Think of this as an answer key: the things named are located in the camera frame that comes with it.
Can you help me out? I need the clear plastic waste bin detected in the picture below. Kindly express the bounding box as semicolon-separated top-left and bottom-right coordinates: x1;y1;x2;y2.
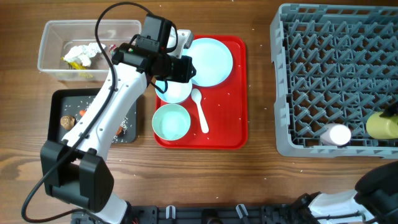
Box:
37;19;141;82

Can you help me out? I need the yellow plastic cup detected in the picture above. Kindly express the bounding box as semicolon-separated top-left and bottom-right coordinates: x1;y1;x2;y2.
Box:
366;112;397;139

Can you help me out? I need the brown food ball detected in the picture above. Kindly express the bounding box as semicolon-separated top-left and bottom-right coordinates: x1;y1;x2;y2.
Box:
60;115;76;131

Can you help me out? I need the orange carrot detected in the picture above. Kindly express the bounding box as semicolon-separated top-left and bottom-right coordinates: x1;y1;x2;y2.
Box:
79;110;124;136

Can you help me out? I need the white tissue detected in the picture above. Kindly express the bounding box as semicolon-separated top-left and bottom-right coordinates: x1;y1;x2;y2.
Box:
62;43;101;70

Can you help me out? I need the grey dishwasher rack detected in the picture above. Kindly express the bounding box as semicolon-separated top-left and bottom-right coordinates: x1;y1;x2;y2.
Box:
270;4;397;159

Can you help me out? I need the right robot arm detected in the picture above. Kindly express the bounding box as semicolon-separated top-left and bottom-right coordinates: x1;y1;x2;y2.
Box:
288;101;397;223

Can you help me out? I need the mint green bowl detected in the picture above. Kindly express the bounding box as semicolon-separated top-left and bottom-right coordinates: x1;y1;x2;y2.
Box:
152;104;191;141

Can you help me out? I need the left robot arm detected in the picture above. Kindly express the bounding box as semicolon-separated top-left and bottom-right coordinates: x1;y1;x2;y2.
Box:
40;14;196;223

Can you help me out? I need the light blue bowl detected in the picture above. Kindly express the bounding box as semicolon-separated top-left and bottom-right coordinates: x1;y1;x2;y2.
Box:
155;81;192;104

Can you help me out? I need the white plastic spoon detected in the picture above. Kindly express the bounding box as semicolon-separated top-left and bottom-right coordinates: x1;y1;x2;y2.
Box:
191;88;209;134

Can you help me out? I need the snack wrapper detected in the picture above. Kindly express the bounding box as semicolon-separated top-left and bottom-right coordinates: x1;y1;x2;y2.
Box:
108;44;117;55

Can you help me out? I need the light blue plate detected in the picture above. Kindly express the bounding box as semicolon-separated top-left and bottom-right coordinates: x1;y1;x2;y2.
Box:
183;38;233;87

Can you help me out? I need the red serving tray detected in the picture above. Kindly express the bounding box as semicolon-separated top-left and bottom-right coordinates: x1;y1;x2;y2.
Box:
154;35;248;150

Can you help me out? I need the white rice pile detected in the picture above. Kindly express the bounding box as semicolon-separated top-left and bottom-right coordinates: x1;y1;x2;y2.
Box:
60;95;137;144

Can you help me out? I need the black food waste tray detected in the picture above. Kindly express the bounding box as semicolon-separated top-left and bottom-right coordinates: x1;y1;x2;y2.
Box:
47;88;137;144

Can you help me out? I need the pink plastic cup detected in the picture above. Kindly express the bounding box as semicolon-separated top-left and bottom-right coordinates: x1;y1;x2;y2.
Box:
320;124;351;146

